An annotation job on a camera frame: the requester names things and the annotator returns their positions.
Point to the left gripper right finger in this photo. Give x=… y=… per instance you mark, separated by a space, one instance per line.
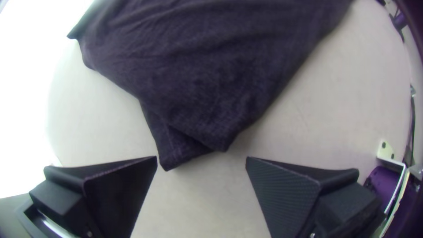
x=297 y=201

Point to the dark t-shirt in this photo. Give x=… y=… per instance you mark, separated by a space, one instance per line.
x=205 y=66

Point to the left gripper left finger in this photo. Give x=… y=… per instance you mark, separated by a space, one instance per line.
x=109 y=195

